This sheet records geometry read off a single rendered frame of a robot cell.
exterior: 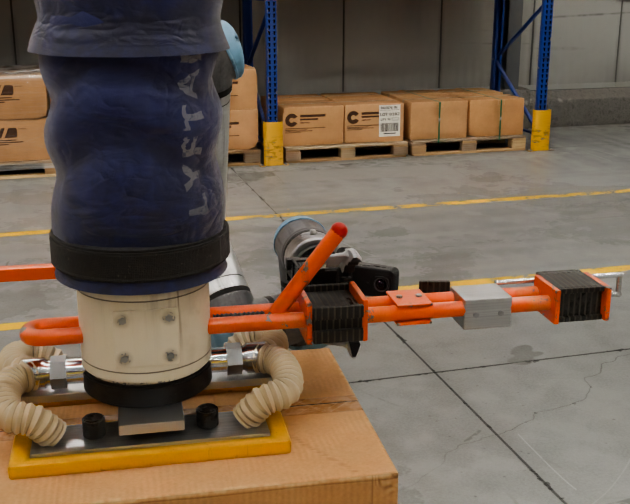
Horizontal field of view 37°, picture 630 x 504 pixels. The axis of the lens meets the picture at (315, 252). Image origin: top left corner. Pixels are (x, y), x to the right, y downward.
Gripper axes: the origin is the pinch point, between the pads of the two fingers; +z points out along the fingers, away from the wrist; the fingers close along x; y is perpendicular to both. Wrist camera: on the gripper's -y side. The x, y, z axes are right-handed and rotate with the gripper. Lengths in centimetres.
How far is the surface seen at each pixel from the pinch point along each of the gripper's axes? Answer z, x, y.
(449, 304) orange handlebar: 2.7, 0.6, -11.9
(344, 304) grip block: 2.2, 1.5, 2.8
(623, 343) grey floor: -260, -124, -194
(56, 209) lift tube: 3.9, 16.8, 39.0
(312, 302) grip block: 0.6, 1.5, 6.8
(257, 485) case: 21.3, -13.2, 17.5
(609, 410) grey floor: -196, -124, -153
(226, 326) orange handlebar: 3.2, -0.1, 18.8
